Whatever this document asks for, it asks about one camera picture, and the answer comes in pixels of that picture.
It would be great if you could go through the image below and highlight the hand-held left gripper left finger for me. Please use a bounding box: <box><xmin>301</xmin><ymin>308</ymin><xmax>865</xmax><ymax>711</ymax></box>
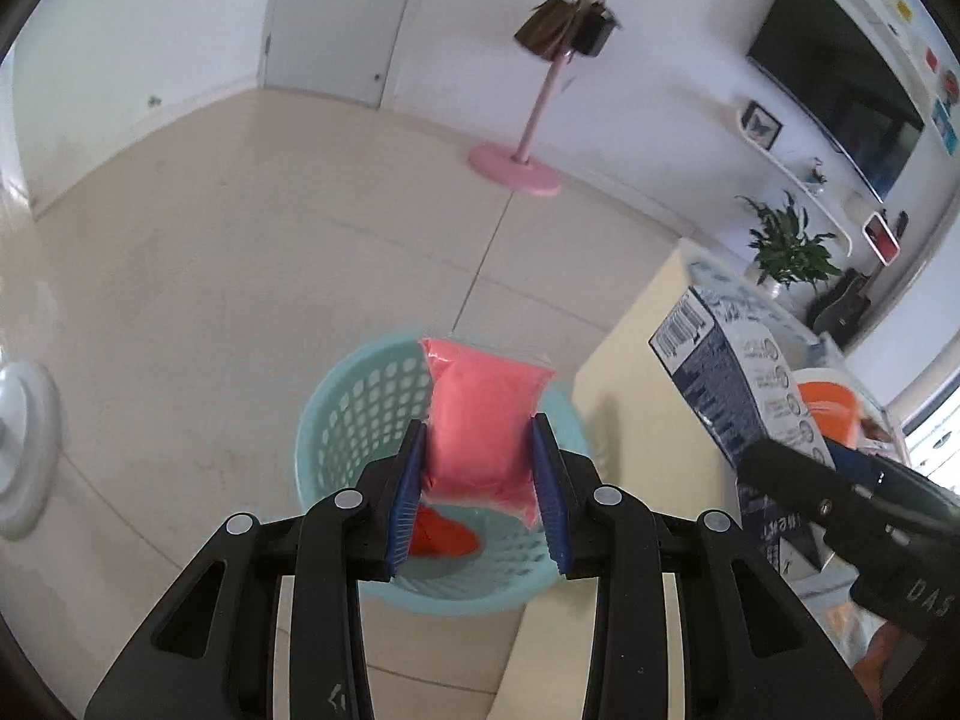
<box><xmin>84</xmin><ymin>420</ymin><xmax>428</xmax><ymax>720</ymax></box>

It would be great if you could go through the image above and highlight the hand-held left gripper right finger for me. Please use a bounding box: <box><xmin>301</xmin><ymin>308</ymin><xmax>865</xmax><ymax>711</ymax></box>
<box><xmin>529</xmin><ymin>412</ymin><xmax>877</xmax><ymax>720</ymax></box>

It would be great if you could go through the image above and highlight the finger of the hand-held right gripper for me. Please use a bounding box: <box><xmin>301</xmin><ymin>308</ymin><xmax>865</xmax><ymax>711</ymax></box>
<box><xmin>829</xmin><ymin>444</ymin><xmax>960</xmax><ymax>541</ymax></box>
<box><xmin>737</xmin><ymin>437</ymin><xmax>901</xmax><ymax>578</ymax></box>

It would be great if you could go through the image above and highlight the pink soft packet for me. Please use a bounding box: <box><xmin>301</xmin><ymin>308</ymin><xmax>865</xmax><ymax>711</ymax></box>
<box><xmin>418</xmin><ymin>336</ymin><xmax>557</xmax><ymax>533</ymax></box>

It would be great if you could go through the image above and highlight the light blue plastic basket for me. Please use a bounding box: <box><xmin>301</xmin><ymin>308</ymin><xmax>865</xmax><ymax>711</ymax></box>
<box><xmin>294</xmin><ymin>331</ymin><xmax>593</xmax><ymax>616</ymax></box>

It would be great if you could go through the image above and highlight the blue white milk carton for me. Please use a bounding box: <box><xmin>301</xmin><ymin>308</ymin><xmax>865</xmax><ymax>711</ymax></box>
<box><xmin>649</xmin><ymin>286</ymin><xmax>841</xmax><ymax>582</ymax></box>

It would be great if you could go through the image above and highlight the orange wrapper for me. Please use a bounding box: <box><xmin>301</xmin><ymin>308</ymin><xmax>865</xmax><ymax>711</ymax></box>
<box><xmin>411</xmin><ymin>504</ymin><xmax>481</xmax><ymax>560</ymax></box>

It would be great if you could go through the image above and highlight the cream table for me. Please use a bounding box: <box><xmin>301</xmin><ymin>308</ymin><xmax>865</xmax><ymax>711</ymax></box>
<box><xmin>487</xmin><ymin>236</ymin><xmax>901</xmax><ymax>720</ymax></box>

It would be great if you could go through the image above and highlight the black guitar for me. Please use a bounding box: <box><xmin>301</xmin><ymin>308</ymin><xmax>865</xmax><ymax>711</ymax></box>
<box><xmin>808</xmin><ymin>268</ymin><xmax>875</xmax><ymax>350</ymax></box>

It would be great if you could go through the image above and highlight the green potted plant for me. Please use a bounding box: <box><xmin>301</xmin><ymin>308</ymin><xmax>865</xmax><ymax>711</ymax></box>
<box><xmin>735</xmin><ymin>191</ymin><xmax>841</xmax><ymax>301</ymax></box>

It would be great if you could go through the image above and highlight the red white desk clock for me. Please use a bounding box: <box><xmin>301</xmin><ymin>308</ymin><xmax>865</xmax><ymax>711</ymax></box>
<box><xmin>862</xmin><ymin>211</ymin><xmax>901</xmax><ymax>263</ymax></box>

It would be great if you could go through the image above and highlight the pink coat stand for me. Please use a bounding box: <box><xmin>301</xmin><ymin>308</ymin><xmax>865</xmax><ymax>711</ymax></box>
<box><xmin>469</xmin><ymin>0</ymin><xmax>562</xmax><ymax>198</ymax></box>

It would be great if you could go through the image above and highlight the black flat television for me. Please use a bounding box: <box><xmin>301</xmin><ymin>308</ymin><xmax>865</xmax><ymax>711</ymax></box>
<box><xmin>746</xmin><ymin>0</ymin><xmax>927</xmax><ymax>203</ymax></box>

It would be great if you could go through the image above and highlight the brown handbag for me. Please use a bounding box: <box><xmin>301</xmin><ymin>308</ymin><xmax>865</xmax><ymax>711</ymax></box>
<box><xmin>514</xmin><ymin>0</ymin><xmax>593</xmax><ymax>61</ymax></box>

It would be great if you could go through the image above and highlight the white door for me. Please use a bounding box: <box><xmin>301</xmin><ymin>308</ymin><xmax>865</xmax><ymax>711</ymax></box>
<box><xmin>259</xmin><ymin>0</ymin><xmax>428</xmax><ymax>110</ymax></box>

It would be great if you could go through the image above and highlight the white curved wall shelf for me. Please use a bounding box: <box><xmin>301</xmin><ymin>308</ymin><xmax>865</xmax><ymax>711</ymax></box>
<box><xmin>724</xmin><ymin>101</ymin><xmax>856</xmax><ymax>256</ymax></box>

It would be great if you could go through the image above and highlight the butterfly picture frame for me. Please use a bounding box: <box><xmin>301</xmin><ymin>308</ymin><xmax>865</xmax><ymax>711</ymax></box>
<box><xmin>739</xmin><ymin>100</ymin><xmax>785</xmax><ymax>149</ymax></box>

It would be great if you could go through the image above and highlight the blue wall poster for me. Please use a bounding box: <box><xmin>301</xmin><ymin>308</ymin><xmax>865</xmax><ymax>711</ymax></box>
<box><xmin>932</xmin><ymin>71</ymin><xmax>960</xmax><ymax>152</ymax></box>

